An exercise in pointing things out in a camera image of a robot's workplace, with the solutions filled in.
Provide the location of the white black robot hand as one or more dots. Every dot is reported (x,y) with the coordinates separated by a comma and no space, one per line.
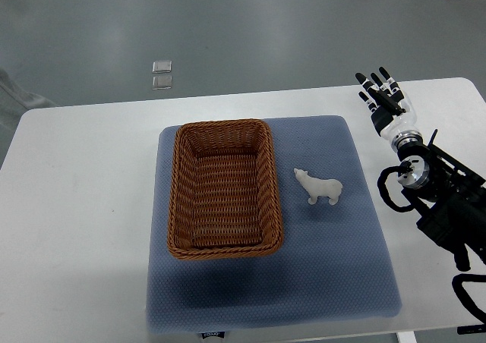
(391,109)

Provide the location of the white bear figurine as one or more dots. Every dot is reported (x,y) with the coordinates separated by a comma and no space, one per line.
(316,187)

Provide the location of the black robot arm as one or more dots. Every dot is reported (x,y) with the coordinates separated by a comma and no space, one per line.
(449,197)

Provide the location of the brown wicker basket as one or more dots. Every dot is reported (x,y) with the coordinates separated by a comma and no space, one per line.
(224,197)

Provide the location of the blue foam mat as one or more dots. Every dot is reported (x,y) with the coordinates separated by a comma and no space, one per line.
(333,264)

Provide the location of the black table control panel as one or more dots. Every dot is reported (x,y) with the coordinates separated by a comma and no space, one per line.
(468,330)

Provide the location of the lower silver floor plate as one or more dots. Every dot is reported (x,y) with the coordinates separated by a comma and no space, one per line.
(162,82)

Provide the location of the silver floor plate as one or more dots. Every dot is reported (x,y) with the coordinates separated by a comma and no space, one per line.
(162,66)
(162,82)

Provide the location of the upper silver floor plate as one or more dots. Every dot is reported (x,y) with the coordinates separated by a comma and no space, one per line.
(162,66)

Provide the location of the dark label tag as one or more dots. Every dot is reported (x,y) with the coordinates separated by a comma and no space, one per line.
(212,335)

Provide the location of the person in grey trousers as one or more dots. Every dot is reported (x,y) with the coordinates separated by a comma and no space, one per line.
(22,97)

